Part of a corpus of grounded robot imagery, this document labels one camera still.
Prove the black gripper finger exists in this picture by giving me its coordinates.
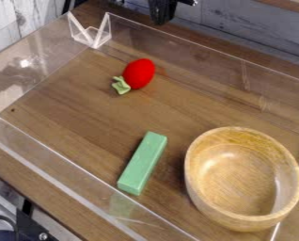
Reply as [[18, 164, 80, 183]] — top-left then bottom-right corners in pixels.
[[148, 0, 177, 25]]

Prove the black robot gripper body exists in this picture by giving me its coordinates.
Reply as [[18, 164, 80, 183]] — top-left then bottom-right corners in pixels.
[[177, 0, 197, 6]]

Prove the red ball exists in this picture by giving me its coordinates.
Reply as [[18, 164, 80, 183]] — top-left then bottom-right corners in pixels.
[[121, 58, 156, 89]]

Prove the long green rectangular block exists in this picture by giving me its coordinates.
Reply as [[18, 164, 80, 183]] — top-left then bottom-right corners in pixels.
[[117, 132, 166, 196]]

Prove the wooden bowl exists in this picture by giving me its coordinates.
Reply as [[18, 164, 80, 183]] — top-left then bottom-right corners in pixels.
[[182, 126, 299, 233]]

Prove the black metal clamp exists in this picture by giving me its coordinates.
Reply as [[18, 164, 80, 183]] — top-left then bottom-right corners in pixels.
[[16, 200, 58, 241]]

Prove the clear acrylic corner bracket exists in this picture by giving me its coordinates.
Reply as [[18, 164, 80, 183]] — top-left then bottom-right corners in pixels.
[[66, 12, 112, 49]]

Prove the clear acrylic tray wall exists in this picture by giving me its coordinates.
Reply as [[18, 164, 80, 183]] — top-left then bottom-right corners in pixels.
[[0, 14, 299, 241]]

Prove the black cable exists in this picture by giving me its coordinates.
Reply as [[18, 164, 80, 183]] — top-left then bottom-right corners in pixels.
[[0, 214, 18, 241]]

